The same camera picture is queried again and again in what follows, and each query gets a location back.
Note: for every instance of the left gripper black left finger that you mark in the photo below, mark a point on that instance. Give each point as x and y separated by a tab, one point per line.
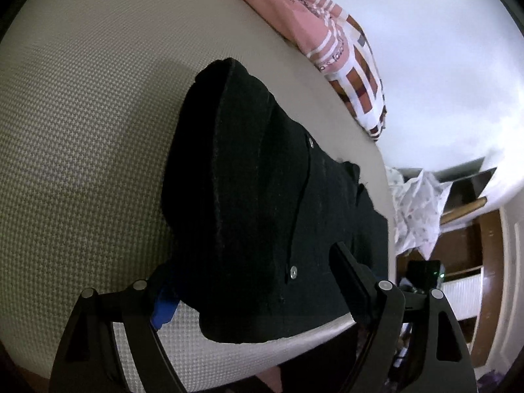
100	329

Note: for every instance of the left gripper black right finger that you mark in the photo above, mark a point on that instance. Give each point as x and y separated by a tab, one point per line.
437	359

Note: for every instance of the black pants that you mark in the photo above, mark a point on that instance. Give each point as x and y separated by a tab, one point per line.
254	206

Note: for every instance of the wooden shelf unit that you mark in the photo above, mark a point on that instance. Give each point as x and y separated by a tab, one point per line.
467	262

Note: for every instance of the white dotted blanket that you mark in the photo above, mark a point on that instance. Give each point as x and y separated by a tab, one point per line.
418	205

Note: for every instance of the beige textured bed sheet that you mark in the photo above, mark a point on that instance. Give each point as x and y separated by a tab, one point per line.
90	94

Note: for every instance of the pink plaid pillow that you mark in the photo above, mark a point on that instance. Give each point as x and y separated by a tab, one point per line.
334	42

